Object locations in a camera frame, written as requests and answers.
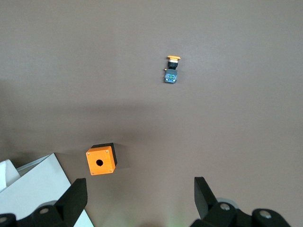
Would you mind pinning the white plastic drawer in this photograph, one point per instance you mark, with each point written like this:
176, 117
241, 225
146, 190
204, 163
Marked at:
7, 173

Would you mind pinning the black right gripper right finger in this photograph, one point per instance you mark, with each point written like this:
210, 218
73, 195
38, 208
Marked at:
203, 201

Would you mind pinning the yellow mushroom pushbutton switch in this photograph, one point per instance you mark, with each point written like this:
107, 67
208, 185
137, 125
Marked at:
171, 71

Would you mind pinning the orange button enclosure box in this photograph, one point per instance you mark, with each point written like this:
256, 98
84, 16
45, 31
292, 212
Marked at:
100, 162

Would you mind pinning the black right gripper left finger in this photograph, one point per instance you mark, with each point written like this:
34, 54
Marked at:
73, 201

